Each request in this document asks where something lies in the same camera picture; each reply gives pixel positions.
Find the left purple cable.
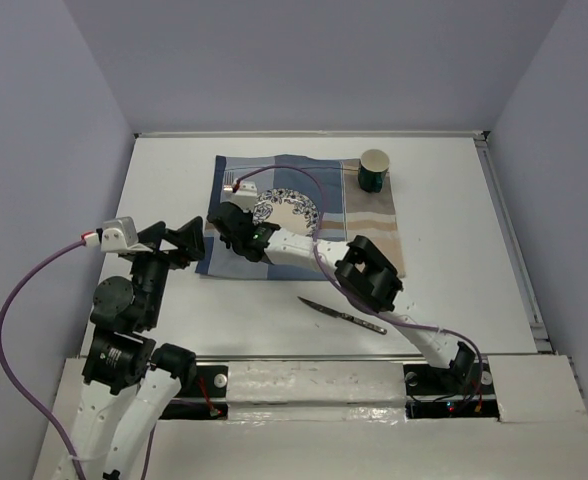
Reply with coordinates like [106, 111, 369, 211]
[0, 239, 153, 480]

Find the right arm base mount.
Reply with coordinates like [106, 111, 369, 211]
[403, 360, 500, 420]

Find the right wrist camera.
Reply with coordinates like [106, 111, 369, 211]
[223, 181, 258, 212]

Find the steak knife patterned handle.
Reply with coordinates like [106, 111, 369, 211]
[298, 297, 387, 335]

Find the purple cable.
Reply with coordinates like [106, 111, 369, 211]
[233, 165, 485, 416]
[0, 239, 153, 480]

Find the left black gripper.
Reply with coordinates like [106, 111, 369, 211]
[131, 214, 207, 325]

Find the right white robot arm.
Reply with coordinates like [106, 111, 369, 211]
[207, 202, 479, 392]

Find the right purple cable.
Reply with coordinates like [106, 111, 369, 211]
[233, 165, 485, 416]

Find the paper cup green base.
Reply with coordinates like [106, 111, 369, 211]
[357, 149, 390, 193]

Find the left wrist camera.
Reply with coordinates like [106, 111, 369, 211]
[81, 217, 151, 254]

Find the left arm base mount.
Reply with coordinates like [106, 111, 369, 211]
[160, 364, 229, 421]

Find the blue beige plaid cloth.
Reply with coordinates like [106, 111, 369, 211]
[196, 154, 405, 281]

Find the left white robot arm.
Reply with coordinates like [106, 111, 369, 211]
[53, 217, 205, 479]

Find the blue floral ceramic plate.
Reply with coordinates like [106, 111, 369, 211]
[252, 188, 319, 237]

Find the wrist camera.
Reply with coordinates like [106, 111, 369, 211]
[81, 217, 151, 254]
[223, 181, 258, 212]

